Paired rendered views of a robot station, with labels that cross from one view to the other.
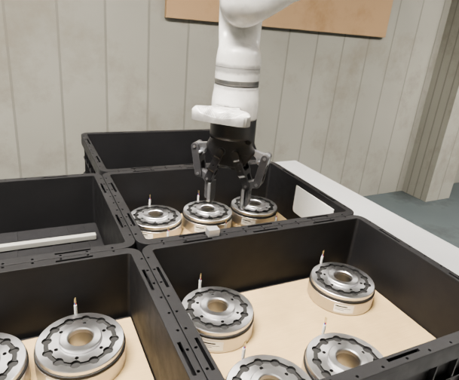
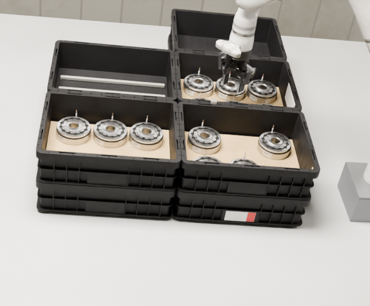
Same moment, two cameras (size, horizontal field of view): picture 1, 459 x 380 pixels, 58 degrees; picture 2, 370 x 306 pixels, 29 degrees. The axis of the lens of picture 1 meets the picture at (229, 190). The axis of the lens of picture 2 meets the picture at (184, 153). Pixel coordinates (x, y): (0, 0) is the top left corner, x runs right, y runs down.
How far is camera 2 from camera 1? 1.61 m
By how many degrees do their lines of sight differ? 23
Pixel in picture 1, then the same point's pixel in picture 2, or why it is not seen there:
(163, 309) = (177, 128)
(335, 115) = not seen: outside the picture
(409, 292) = (302, 155)
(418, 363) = (257, 170)
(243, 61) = (243, 25)
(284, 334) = (231, 156)
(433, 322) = not seen: hidden behind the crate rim
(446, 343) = (273, 168)
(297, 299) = (249, 145)
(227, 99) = (234, 40)
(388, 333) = not seen: hidden behind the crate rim
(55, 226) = (144, 74)
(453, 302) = (308, 163)
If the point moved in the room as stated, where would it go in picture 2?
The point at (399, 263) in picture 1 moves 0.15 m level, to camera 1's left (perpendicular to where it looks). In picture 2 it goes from (303, 141) to (257, 124)
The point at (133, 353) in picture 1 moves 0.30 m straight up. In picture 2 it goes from (165, 144) to (177, 61)
